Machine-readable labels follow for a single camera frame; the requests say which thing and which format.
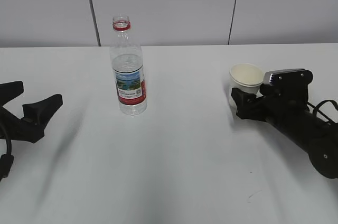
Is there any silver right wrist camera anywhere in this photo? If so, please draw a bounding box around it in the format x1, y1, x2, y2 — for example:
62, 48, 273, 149
262, 68, 305, 86

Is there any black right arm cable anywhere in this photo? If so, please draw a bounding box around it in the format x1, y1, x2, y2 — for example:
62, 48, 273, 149
307, 99, 338, 124

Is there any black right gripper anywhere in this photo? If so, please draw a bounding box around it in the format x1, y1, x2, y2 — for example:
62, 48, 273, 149
231, 70, 314, 129

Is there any white paper cup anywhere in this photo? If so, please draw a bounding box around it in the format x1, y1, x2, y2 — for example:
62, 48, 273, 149
228, 63, 264, 108

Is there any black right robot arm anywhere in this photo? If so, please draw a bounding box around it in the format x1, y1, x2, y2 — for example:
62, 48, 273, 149
231, 69, 337, 179

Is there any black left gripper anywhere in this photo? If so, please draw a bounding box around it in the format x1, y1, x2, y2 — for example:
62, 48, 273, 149
0, 81, 63, 143

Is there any clear plastic water bottle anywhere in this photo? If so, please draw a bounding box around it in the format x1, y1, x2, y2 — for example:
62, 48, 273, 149
109, 15, 147, 116

